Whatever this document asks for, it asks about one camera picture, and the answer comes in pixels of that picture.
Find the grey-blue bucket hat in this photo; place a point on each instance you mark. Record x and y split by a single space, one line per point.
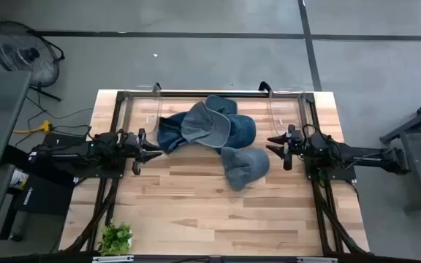
205 126
243 166

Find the black floor fan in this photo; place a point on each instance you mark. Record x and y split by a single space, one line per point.
29 55

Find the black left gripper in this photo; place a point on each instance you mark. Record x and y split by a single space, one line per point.
132 146

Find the dark grey metal table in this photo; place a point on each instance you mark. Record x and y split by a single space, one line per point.
419 168

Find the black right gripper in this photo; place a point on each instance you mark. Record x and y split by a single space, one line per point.
294 142

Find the white can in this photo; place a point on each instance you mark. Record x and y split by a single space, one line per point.
18 179

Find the black aluminium frame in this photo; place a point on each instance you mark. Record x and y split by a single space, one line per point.
181 94

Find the black desk leg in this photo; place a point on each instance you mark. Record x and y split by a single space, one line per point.
11 226

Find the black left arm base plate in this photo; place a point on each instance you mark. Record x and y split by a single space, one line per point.
97 174

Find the plain black control box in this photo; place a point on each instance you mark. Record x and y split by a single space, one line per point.
60 137

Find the silver metal bracket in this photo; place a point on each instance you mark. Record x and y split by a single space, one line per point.
113 259
316 260

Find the black box with white logo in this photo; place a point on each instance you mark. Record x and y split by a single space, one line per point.
46 197

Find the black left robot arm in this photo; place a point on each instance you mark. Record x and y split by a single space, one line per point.
71 155

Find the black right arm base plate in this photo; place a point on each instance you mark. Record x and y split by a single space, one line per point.
342 177

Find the small green potted plant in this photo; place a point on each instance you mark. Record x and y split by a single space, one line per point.
115 239

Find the black clamp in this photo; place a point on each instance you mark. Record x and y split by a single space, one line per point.
156 87
265 86

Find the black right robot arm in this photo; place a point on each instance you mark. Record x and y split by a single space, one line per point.
364 155

